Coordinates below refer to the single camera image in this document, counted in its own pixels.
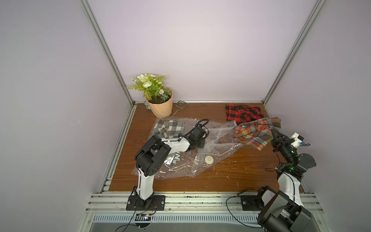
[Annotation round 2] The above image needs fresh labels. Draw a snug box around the multicolour tartan shirt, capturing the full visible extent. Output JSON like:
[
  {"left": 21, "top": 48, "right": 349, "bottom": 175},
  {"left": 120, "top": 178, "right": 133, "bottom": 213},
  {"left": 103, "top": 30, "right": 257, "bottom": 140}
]
[{"left": 233, "top": 117, "right": 281, "bottom": 151}]

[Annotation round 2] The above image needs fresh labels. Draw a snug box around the clear plastic vacuum bag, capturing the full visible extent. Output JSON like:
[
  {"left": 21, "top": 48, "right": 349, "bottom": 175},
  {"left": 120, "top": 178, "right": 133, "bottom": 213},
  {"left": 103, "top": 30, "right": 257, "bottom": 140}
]
[{"left": 150, "top": 117, "right": 243, "bottom": 179}]

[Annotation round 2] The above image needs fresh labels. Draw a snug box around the grey white checked shirt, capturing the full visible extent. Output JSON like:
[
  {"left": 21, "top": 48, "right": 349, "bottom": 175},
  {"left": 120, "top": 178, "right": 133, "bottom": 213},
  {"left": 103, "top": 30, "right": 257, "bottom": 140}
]
[{"left": 151, "top": 120, "right": 185, "bottom": 139}]

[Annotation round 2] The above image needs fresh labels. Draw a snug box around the red black plaid shirt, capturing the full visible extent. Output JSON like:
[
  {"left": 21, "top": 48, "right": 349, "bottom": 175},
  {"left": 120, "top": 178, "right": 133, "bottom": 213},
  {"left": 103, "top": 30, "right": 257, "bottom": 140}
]
[{"left": 225, "top": 104, "right": 264, "bottom": 125}]

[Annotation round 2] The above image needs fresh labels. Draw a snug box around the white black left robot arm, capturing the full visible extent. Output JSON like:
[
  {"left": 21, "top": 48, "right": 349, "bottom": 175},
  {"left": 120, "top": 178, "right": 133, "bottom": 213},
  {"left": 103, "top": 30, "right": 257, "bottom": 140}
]
[{"left": 135, "top": 119, "right": 209, "bottom": 205}]

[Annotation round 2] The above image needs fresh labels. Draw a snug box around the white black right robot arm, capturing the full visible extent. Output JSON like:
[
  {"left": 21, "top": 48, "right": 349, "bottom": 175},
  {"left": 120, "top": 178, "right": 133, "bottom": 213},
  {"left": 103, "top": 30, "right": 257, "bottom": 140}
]
[{"left": 258, "top": 129, "right": 320, "bottom": 232}]

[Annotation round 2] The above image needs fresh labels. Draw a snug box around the white round bag valve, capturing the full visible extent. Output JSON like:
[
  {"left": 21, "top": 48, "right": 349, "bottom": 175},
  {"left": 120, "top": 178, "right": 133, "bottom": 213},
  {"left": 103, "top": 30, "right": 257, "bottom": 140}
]
[{"left": 204, "top": 156, "right": 214, "bottom": 165}]

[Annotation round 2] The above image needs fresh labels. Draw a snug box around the small brown slotted scoop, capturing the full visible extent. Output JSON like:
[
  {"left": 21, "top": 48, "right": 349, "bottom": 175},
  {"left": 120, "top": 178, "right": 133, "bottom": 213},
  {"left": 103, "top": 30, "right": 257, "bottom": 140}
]
[{"left": 173, "top": 101, "right": 188, "bottom": 116}]

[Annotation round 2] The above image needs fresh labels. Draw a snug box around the terracotta flower pot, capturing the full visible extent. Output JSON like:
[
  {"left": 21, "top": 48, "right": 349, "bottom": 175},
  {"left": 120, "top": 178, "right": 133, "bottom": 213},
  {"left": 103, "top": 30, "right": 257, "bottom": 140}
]
[{"left": 146, "top": 92, "right": 173, "bottom": 118}]

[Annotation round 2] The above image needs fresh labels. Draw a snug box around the artificial green white plant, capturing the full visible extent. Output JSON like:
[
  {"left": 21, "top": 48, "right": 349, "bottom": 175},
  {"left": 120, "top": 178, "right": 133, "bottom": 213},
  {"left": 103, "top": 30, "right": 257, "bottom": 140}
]
[{"left": 127, "top": 73, "right": 171, "bottom": 104}]

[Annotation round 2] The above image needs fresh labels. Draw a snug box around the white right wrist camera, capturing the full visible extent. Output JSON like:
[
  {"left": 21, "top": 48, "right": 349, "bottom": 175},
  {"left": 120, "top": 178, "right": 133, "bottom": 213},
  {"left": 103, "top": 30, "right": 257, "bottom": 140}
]
[{"left": 290, "top": 133, "right": 305, "bottom": 148}]

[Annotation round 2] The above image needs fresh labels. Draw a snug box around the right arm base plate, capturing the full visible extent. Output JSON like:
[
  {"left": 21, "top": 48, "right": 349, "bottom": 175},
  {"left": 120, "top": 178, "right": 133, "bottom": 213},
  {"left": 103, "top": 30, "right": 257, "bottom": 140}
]
[{"left": 240, "top": 195, "right": 264, "bottom": 211}]

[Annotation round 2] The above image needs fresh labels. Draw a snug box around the aluminium front rail frame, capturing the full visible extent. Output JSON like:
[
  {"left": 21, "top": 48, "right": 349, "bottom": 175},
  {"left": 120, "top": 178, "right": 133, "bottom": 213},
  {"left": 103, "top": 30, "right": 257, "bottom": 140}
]
[{"left": 76, "top": 191, "right": 334, "bottom": 232}]

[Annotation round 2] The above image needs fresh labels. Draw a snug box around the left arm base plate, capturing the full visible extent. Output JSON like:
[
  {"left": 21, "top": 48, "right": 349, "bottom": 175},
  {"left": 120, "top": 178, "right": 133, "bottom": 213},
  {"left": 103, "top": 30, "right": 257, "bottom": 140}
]
[{"left": 126, "top": 195, "right": 166, "bottom": 211}]

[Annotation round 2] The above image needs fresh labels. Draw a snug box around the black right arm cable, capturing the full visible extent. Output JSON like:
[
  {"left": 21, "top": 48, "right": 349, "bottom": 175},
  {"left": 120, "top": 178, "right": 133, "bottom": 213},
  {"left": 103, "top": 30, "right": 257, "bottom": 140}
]
[{"left": 225, "top": 188, "right": 261, "bottom": 230}]

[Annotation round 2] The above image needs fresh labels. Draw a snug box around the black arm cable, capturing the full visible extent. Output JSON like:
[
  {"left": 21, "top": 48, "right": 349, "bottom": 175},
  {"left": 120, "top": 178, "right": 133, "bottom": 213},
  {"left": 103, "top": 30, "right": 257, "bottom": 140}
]
[
  {"left": 225, "top": 188, "right": 261, "bottom": 230},
  {"left": 115, "top": 200, "right": 157, "bottom": 232}
]

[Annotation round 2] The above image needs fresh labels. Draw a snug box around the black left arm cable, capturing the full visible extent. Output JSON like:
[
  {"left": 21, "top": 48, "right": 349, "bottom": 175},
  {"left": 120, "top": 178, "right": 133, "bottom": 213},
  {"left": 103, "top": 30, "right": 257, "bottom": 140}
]
[{"left": 115, "top": 200, "right": 157, "bottom": 232}]

